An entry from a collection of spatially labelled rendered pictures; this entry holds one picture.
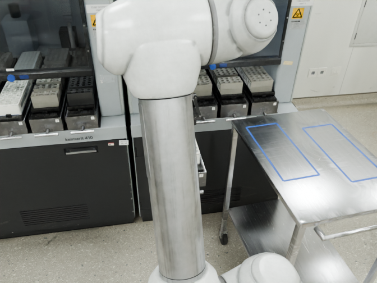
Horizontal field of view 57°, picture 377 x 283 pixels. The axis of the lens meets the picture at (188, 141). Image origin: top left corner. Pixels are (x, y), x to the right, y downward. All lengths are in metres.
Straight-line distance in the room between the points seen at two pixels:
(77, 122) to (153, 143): 1.03
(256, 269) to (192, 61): 0.46
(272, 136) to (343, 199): 0.38
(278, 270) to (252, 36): 0.50
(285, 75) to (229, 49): 1.19
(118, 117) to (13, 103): 0.45
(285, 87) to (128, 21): 1.34
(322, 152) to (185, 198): 0.86
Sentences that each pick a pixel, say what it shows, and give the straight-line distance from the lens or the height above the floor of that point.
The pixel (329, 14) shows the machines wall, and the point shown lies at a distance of 3.13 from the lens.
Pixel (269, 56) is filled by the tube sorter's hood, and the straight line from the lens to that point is 1.71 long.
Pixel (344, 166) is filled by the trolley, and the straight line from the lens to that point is 1.40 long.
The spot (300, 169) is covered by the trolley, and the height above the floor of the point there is 0.82.
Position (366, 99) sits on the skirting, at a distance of 3.75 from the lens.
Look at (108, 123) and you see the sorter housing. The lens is 1.68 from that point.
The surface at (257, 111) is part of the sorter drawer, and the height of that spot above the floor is 0.76.
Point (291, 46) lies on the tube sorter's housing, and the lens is 1.75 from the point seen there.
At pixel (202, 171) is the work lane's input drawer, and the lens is 1.27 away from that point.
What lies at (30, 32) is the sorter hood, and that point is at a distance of 1.57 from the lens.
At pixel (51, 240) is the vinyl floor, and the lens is 2.20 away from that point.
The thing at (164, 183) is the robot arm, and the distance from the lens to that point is 0.65.
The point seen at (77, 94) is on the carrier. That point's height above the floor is 0.88.
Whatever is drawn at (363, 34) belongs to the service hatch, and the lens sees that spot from 3.37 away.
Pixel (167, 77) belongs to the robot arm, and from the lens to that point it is 0.59.
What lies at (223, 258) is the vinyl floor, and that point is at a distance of 2.02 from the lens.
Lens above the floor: 1.64
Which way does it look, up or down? 36 degrees down
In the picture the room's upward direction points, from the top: 1 degrees clockwise
